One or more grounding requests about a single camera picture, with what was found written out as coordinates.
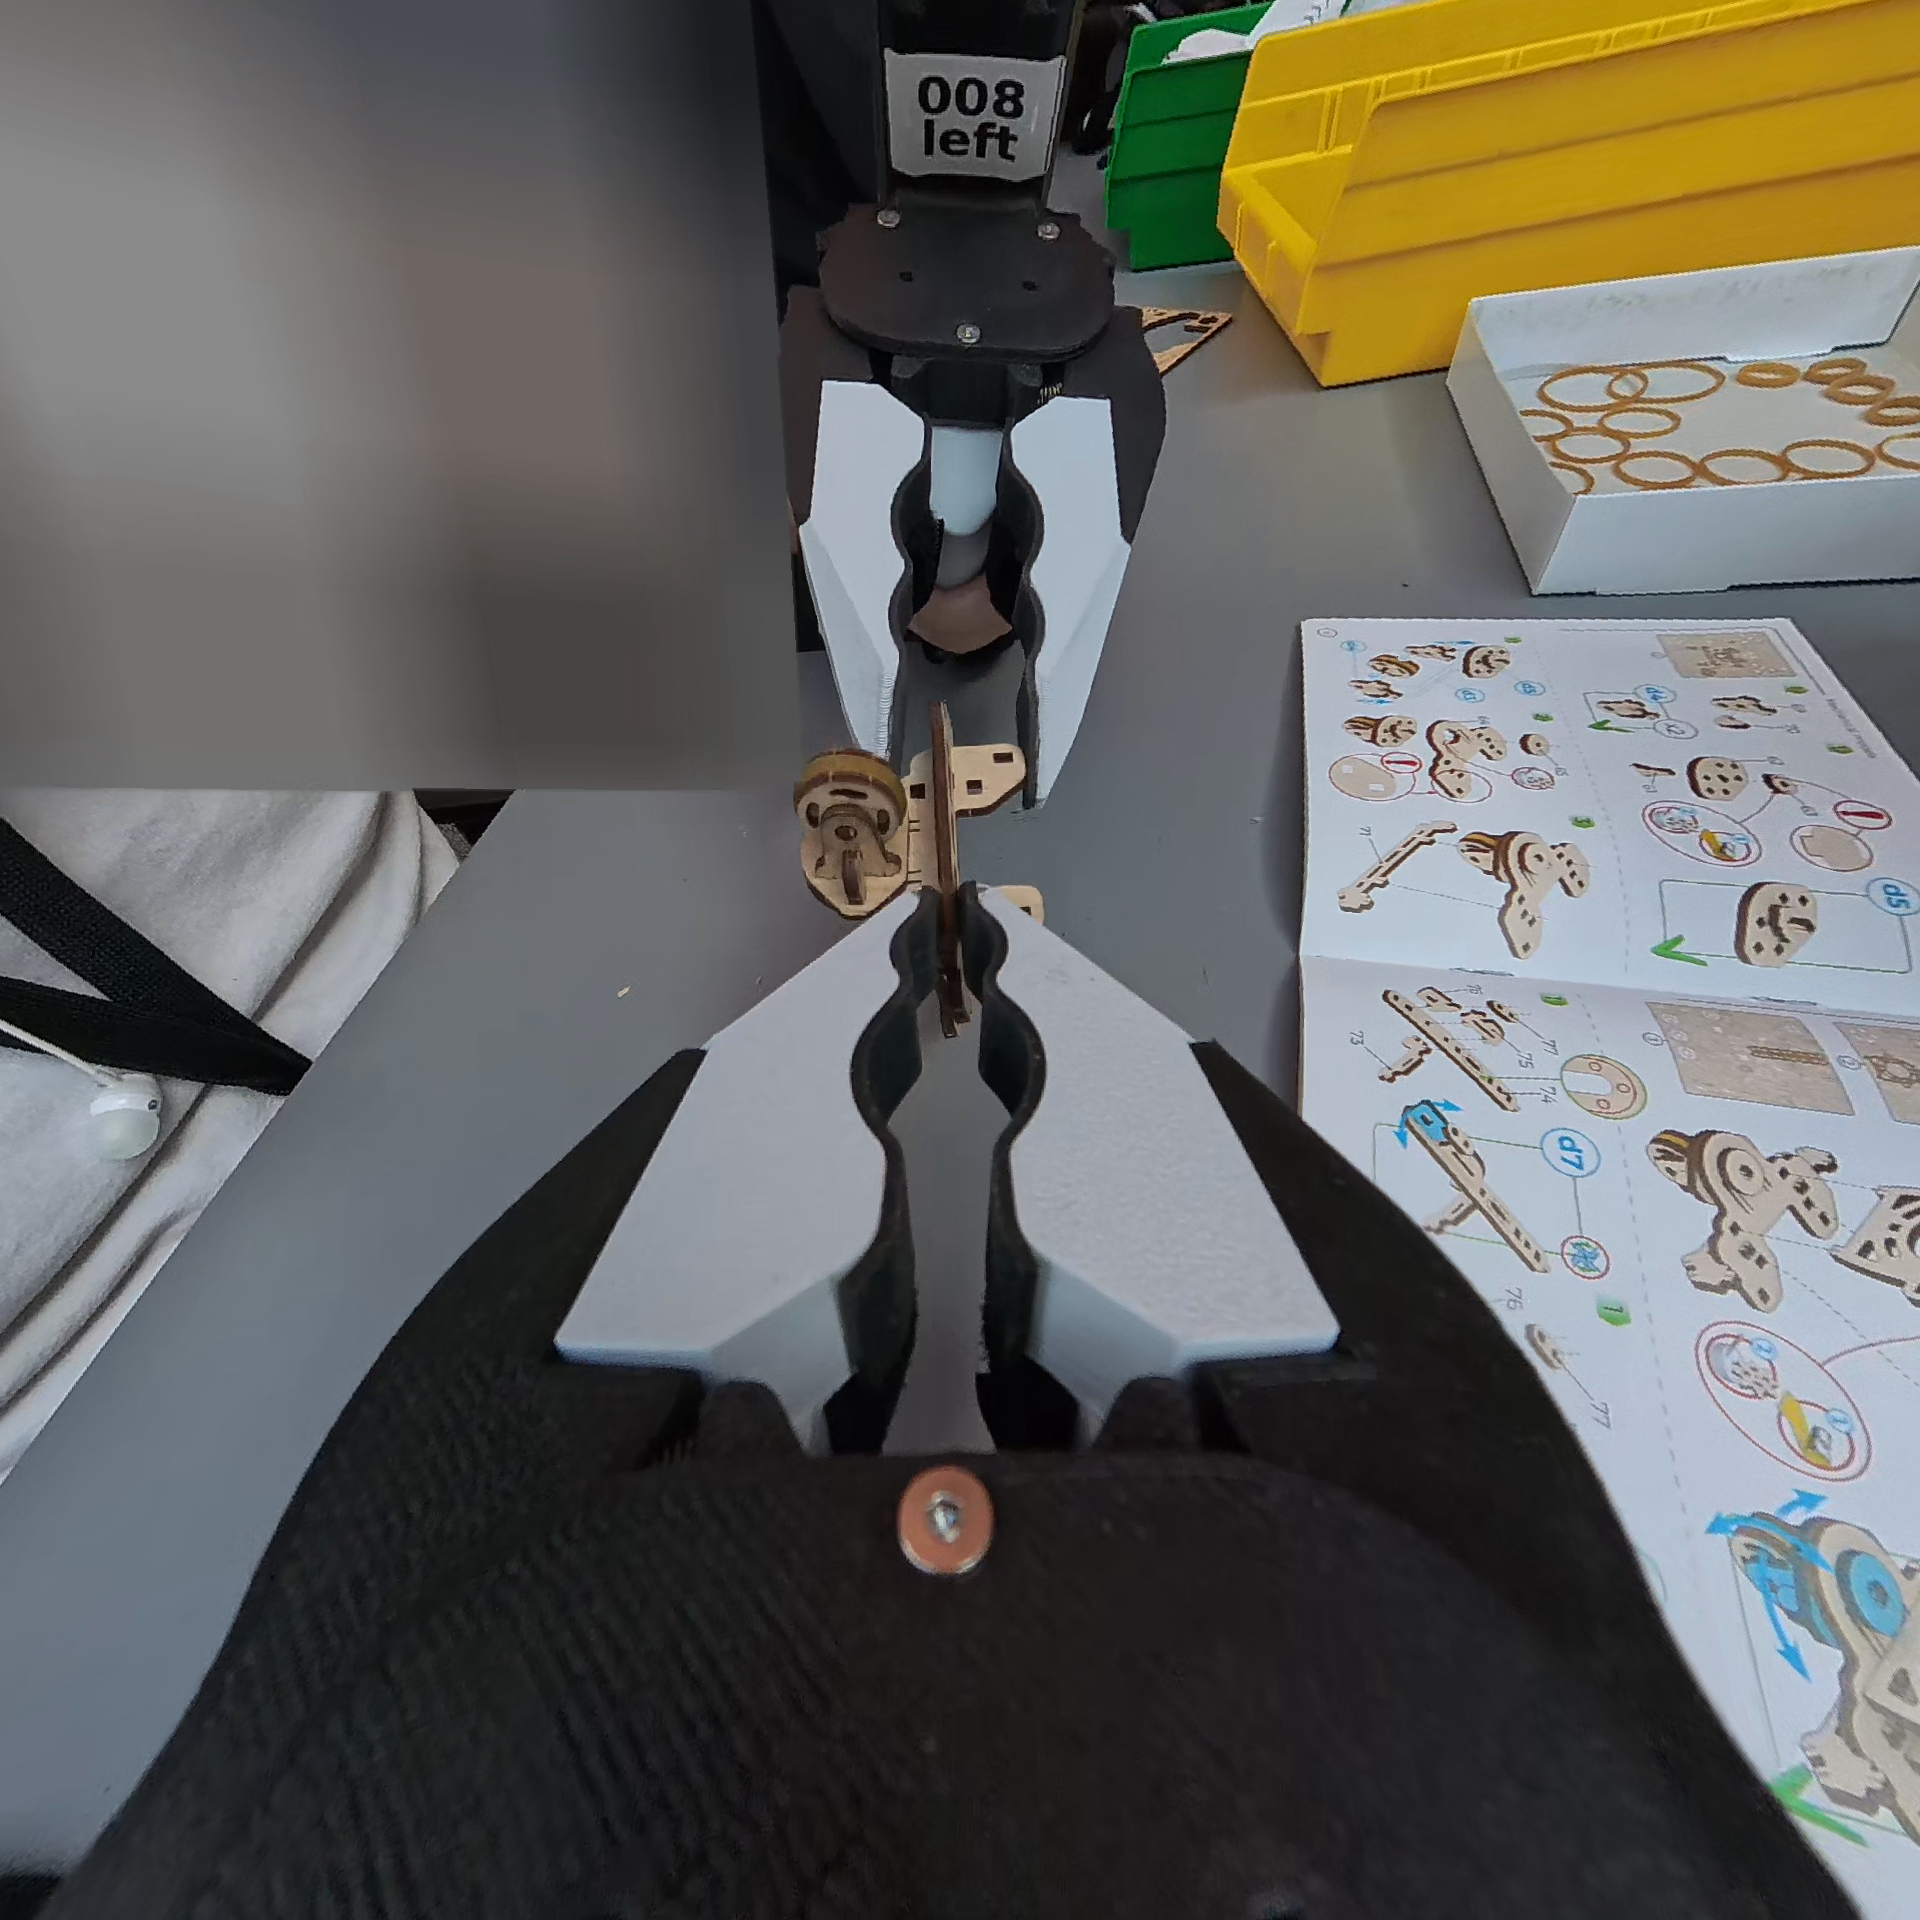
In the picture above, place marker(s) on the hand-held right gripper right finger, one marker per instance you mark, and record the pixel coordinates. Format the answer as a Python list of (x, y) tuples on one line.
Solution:
[(1170, 1184)]

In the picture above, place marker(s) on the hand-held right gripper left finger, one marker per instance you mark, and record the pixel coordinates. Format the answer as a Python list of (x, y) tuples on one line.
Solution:
[(720, 1201)]

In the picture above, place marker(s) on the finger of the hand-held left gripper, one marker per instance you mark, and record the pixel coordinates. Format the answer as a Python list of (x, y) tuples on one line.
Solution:
[(848, 570), (1083, 570)]

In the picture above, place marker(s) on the wooden model assembly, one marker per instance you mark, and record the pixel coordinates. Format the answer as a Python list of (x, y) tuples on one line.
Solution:
[(856, 832)]

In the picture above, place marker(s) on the laser-cut wooden sheet piece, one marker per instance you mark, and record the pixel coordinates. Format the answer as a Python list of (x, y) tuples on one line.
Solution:
[(1185, 339)]

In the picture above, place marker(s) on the green plastic bin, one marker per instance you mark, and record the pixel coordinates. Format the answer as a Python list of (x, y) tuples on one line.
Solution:
[(1177, 149)]

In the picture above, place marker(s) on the assembly instruction booklet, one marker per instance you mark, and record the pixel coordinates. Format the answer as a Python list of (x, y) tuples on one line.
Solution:
[(1576, 931)]

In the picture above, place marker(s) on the white cardboard tray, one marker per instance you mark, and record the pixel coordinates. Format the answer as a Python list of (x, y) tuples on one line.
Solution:
[(1589, 517)]

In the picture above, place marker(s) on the yellow plastic bin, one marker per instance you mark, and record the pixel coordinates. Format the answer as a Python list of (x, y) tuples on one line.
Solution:
[(1576, 45), (1501, 241)]

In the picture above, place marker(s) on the white earbud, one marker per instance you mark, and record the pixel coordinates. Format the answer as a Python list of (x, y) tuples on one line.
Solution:
[(127, 1119)]

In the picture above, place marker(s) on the person's white shirt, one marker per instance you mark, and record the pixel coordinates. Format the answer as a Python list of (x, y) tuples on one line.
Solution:
[(182, 931)]

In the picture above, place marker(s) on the pile of wooden rings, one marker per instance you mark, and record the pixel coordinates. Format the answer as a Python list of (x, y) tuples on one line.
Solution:
[(1680, 427)]

